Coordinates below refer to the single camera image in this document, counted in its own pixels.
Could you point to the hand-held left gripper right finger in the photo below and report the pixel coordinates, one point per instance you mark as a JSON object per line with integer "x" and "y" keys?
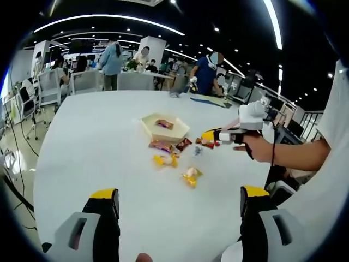
{"x": 256, "y": 232}

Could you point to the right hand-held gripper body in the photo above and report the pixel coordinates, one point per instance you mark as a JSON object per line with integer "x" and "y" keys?
{"x": 251, "y": 117}

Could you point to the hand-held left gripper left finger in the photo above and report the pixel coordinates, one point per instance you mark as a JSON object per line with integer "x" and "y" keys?
{"x": 101, "y": 232}

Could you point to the clear snack food packet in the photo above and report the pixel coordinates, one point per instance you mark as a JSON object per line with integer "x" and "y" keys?
{"x": 198, "y": 151}

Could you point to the dark red snack food packet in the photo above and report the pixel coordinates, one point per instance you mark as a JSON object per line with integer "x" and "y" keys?
{"x": 184, "y": 144}

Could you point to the yellow snack food packet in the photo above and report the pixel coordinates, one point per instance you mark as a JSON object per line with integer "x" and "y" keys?
{"x": 163, "y": 161}
{"x": 192, "y": 177}

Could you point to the beige hexagonal food container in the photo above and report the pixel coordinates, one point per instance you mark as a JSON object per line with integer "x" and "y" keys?
{"x": 166, "y": 135}

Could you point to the person's right hand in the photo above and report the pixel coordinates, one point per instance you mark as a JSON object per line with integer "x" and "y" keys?
{"x": 261, "y": 148}

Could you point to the person's left hand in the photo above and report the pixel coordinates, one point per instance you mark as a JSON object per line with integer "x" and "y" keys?
{"x": 144, "y": 258}

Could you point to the yellow cloth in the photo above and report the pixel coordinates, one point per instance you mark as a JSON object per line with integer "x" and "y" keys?
{"x": 218, "y": 102}

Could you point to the blue mat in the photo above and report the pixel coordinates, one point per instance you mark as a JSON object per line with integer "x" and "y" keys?
{"x": 199, "y": 100}

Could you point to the white black object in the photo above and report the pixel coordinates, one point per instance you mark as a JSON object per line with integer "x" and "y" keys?
{"x": 283, "y": 188}

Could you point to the curved ceiling light strip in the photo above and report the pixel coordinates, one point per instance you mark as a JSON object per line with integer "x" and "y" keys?
{"x": 275, "y": 27}
{"x": 109, "y": 15}
{"x": 234, "y": 68}

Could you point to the small grey bag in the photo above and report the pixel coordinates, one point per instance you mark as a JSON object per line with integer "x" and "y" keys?
{"x": 175, "y": 94}

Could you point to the operator in white shirt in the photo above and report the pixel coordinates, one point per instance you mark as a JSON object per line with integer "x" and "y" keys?
{"x": 327, "y": 204}

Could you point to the black stand leg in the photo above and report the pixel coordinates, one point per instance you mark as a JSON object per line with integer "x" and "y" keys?
{"x": 19, "y": 197}

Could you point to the group of round ceiling spotlights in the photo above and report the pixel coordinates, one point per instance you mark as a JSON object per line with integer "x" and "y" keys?
{"x": 216, "y": 29}

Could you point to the grey office chair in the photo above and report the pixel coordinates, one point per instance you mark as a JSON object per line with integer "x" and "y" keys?
{"x": 135, "y": 81}

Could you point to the green potted plant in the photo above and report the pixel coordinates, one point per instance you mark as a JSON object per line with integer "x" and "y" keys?
{"x": 131, "y": 65}

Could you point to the white office chair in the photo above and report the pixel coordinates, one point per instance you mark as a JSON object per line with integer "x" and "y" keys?
{"x": 50, "y": 82}
{"x": 85, "y": 82}

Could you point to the ceiling air conditioner unit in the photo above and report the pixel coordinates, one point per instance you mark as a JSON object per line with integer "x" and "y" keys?
{"x": 147, "y": 2}

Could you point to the black mesh office chair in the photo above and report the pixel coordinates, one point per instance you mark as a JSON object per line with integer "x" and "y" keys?
{"x": 27, "y": 95}

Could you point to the hanging dark monitor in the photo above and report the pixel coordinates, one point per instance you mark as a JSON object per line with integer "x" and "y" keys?
{"x": 81, "y": 46}

